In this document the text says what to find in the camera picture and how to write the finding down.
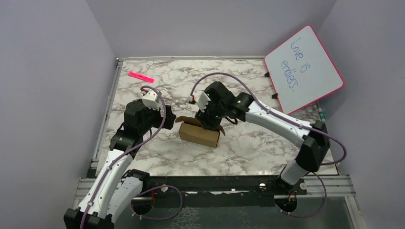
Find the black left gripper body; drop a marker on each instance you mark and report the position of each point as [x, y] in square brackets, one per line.
[153, 119]

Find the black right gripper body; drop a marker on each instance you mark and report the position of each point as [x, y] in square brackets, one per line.
[216, 110]

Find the brown cardboard box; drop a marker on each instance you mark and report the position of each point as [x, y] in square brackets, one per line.
[191, 130]

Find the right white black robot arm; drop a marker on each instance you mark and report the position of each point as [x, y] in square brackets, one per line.
[312, 145]

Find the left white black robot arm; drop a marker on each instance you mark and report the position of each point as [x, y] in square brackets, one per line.
[104, 201]

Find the pink highlighter marker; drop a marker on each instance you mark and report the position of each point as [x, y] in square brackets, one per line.
[141, 77]

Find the pink framed whiteboard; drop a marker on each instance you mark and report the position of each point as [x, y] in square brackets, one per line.
[302, 71]

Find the green capped marker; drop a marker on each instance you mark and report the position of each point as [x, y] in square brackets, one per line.
[321, 114]

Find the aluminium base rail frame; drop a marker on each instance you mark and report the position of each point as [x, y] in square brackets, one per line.
[241, 171]

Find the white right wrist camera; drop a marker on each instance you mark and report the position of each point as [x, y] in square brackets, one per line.
[201, 99]

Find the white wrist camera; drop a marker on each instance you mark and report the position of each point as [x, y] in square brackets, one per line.
[201, 99]
[151, 100]

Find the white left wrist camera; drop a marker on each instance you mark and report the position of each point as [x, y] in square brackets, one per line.
[151, 100]

